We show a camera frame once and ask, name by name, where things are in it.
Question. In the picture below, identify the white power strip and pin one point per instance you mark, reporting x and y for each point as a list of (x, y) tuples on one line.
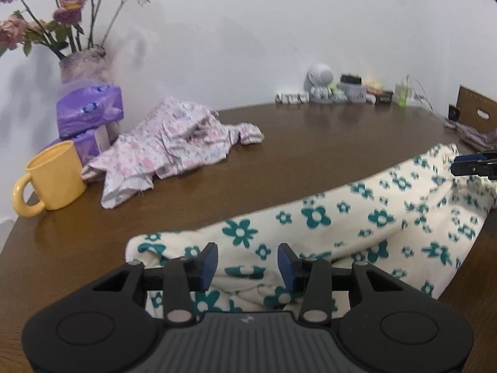
[(415, 103)]

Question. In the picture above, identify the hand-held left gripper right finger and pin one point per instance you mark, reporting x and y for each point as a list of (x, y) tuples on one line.
[(287, 268)]

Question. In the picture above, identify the dried rose bouquet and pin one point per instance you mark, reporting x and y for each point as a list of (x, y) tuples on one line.
[(68, 15)]

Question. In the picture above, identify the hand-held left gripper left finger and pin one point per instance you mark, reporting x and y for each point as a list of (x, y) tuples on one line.
[(209, 266)]

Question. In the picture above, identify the black charger adapter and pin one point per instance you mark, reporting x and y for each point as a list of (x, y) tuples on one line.
[(351, 79)]

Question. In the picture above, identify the grey tin box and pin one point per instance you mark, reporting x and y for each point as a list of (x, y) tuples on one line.
[(355, 94)]

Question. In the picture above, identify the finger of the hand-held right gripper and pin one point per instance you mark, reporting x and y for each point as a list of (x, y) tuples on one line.
[(473, 169), (470, 158)]

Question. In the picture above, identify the wooden chair back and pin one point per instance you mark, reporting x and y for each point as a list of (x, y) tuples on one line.
[(471, 103)]

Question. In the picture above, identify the pink fuzzy vase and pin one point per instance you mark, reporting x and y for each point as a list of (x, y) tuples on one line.
[(83, 66)]

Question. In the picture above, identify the white astronaut speaker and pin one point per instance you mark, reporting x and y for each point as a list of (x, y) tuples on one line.
[(320, 75)]

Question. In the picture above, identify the pink floral garment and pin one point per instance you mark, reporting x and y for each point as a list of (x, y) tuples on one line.
[(174, 140)]

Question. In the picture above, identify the yellow mug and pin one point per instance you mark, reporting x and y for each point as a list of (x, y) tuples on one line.
[(58, 178)]

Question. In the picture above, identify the purple tissue pack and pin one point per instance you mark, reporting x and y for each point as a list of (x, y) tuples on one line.
[(89, 143), (89, 110)]

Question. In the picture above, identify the green liquid bottle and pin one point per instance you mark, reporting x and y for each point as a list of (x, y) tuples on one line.
[(402, 95)]

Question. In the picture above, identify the small black device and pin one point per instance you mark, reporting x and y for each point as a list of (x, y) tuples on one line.
[(453, 112)]

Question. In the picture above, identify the cream green floral dress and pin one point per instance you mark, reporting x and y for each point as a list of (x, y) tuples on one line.
[(349, 217)]

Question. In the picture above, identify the green white small packs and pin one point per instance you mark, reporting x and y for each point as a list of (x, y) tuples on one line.
[(337, 93)]

